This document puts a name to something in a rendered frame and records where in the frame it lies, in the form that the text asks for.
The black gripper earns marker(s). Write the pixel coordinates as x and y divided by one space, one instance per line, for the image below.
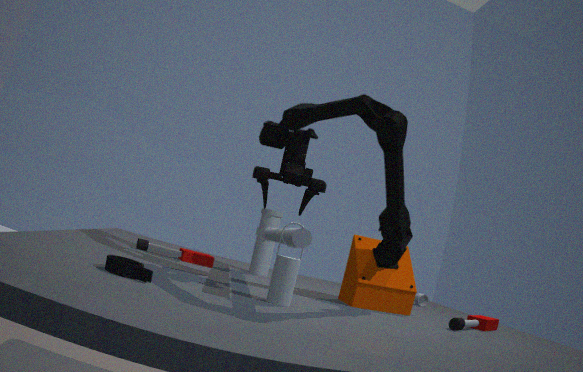
263 175

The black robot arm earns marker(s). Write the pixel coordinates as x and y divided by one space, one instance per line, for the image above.
390 127

